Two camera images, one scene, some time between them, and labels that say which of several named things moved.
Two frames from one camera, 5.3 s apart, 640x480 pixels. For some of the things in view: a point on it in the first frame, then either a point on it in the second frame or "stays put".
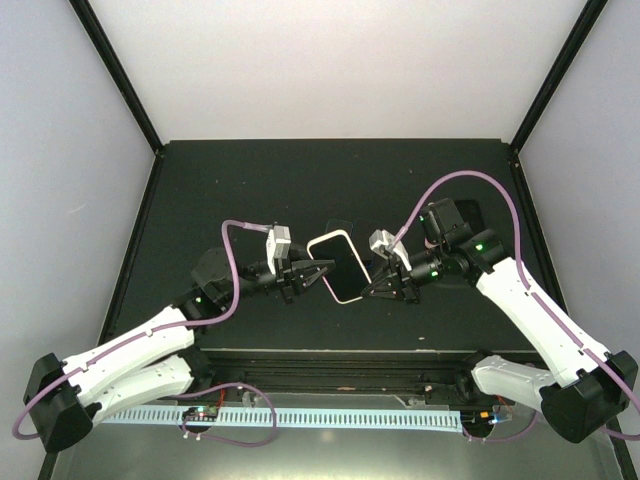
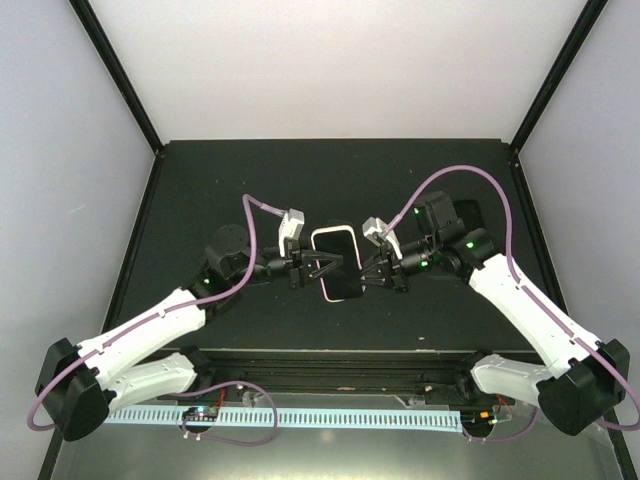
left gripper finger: (303, 263) → (321, 255)
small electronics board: (201, 414) stays put
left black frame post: (88, 19) stays put
